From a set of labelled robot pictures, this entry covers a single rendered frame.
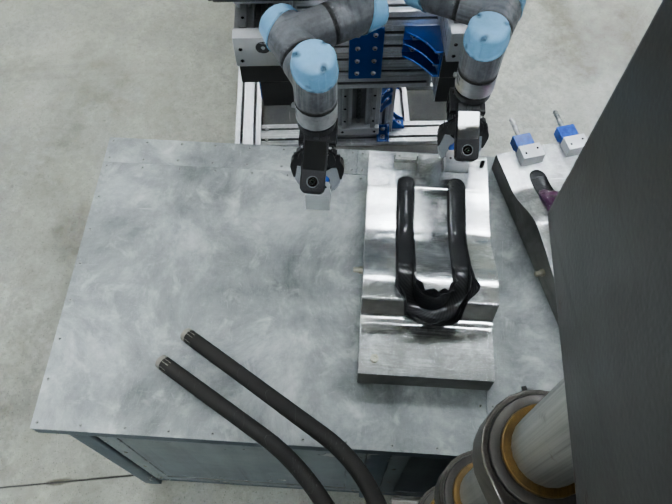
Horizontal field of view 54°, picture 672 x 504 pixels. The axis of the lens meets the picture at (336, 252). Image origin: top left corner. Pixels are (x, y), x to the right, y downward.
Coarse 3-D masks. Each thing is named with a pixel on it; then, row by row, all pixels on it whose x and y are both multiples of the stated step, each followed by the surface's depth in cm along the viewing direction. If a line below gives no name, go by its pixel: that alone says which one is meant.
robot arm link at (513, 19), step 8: (464, 0) 121; (472, 0) 120; (480, 0) 120; (488, 0) 120; (496, 0) 119; (504, 0) 119; (512, 0) 120; (520, 0) 121; (464, 8) 121; (472, 8) 121; (480, 8) 120; (488, 8) 119; (496, 8) 118; (504, 8) 118; (512, 8) 119; (520, 8) 121; (456, 16) 123; (464, 16) 122; (472, 16) 122; (504, 16) 118; (512, 16) 119; (520, 16) 122; (512, 24) 119; (512, 32) 120
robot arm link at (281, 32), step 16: (272, 16) 112; (288, 16) 112; (304, 16) 112; (320, 16) 112; (272, 32) 112; (288, 32) 110; (304, 32) 111; (320, 32) 112; (272, 48) 113; (288, 48) 109
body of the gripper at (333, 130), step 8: (336, 120) 126; (304, 128) 118; (328, 128) 118; (336, 128) 125; (312, 136) 118; (320, 136) 118; (336, 136) 126; (296, 152) 124; (328, 152) 124; (336, 152) 124; (328, 160) 125
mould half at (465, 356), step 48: (384, 192) 143; (432, 192) 143; (480, 192) 143; (384, 240) 137; (432, 240) 137; (480, 240) 137; (384, 288) 127; (480, 288) 127; (384, 336) 130; (432, 336) 130; (480, 336) 130; (432, 384) 130; (480, 384) 128
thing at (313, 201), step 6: (324, 192) 134; (330, 192) 137; (306, 198) 135; (312, 198) 135; (318, 198) 134; (324, 198) 134; (330, 198) 138; (306, 204) 137; (312, 204) 137; (318, 204) 136; (324, 204) 136
